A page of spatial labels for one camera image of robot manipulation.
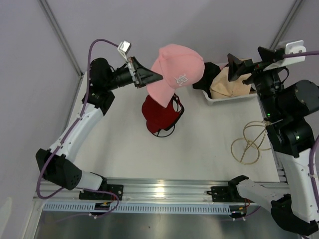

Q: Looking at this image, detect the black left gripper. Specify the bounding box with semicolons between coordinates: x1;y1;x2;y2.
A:
105;57;163;91

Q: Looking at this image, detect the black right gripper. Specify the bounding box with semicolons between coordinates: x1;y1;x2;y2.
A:
225;46;283;118

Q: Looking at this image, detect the pink baseball cap white logo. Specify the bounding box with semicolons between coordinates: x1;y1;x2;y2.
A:
147;44;205;108

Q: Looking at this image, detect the black baseball cap gold logo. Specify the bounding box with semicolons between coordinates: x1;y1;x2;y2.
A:
192;62;221;92

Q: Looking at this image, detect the red baseball cap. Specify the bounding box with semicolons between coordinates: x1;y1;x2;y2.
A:
141;96;185;133

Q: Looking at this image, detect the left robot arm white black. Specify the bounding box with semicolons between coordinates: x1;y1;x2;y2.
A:
36;57;163;200

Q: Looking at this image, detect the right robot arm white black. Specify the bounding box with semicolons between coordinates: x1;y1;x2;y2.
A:
227;41;319;236

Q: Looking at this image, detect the beige baseball cap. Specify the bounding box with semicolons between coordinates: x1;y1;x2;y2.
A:
209;63;256;100

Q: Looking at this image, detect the white plastic basket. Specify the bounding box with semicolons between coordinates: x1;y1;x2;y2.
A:
200;86;257;105

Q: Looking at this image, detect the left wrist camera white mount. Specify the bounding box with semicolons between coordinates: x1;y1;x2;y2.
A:
117;40;132;61

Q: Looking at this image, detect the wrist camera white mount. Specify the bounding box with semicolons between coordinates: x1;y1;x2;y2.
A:
266;40;307;70
117;40;132;61

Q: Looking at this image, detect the black wire hat stand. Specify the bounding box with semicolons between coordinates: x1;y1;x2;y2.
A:
152;94;184;138

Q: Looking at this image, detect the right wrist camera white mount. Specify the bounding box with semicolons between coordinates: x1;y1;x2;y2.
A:
266;40;307;70

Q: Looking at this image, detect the right aluminium corner post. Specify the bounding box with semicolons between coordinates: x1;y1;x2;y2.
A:
269;0;306;56

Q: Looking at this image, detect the aluminium corner post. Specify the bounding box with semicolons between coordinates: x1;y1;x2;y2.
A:
37;0;83;77
269;0;306;56

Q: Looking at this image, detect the beige wire hat stand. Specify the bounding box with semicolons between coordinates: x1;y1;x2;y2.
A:
230;120;272;165

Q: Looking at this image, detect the left aluminium corner post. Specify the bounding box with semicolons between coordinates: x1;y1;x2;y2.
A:
37;0;83;77

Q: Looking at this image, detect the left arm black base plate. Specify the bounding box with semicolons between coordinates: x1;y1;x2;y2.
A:
79;184;124;201

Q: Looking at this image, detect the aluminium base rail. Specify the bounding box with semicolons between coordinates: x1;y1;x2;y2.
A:
32;178;305;205

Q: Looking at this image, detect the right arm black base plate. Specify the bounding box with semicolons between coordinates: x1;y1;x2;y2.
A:
206;186;252;203

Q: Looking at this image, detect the white slotted cable duct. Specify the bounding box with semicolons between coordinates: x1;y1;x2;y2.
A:
43;202;231;215

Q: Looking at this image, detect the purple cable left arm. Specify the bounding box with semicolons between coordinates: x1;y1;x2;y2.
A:
36;38;120;200

